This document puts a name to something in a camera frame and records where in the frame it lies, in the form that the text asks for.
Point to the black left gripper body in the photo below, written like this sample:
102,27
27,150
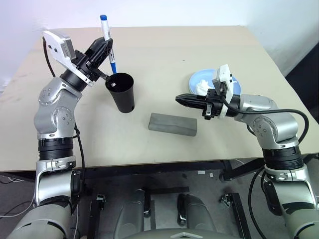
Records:
86,66

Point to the dark grey rounded shell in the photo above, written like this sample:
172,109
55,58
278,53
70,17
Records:
134,211
197,214

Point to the black floor stand frame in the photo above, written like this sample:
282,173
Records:
240,214

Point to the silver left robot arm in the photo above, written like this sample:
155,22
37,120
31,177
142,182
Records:
49,112

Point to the black table frame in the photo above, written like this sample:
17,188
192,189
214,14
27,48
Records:
239,170

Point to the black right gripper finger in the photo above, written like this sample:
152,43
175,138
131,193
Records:
192,97
194,104

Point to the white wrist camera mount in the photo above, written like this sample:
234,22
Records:
56,47
228,79

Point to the white marker blue cap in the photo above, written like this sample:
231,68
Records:
106,30

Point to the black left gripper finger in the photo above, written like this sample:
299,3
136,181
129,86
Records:
96,47
104,53

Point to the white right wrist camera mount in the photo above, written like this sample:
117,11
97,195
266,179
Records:
228,79

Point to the blue plastic plate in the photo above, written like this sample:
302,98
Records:
199,77

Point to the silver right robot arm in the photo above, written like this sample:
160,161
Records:
274,122

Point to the white tissue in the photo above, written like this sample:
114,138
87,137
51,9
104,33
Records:
203,85

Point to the grey glasses case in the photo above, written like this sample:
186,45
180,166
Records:
172,124

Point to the black plastic cup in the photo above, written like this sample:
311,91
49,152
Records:
124,99

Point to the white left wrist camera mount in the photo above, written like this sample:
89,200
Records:
56,47

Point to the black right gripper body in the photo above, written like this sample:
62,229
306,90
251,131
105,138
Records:
213,104

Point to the silver robot torso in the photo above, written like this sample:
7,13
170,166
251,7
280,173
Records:
184,235

